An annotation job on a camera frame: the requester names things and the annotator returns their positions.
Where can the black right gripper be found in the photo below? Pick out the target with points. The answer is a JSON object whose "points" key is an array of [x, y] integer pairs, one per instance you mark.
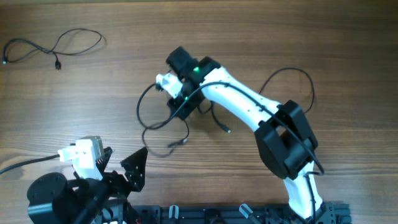
{"points": [[180, 110]]}

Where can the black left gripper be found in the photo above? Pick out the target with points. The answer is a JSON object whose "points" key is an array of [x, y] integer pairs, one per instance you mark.
{"points": [[135, 180]]}

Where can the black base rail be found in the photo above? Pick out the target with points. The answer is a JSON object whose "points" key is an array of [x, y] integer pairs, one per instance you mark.
{"points": [[329, 213]]}

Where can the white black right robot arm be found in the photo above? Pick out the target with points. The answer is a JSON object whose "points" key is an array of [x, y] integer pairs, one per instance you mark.
{"points": [[284, 138]]}

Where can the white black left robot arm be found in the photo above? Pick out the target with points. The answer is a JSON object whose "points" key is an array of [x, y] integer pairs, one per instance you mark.
{"points": [[54, 199]]}

